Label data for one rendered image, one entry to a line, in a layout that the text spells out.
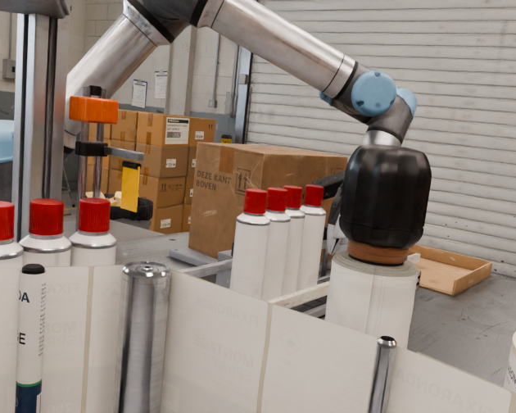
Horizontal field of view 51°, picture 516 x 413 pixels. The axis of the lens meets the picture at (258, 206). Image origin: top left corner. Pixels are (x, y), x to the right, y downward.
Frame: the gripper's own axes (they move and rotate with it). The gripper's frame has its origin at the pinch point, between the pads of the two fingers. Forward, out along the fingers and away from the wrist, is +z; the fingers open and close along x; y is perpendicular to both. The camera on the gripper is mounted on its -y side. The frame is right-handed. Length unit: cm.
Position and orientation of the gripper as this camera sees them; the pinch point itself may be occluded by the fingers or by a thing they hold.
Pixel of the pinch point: (328, 247)
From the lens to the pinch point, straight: 104.9
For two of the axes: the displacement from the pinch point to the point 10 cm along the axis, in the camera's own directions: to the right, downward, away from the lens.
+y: 7.7, 1.8, -6.1
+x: 4.9, 4.4, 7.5
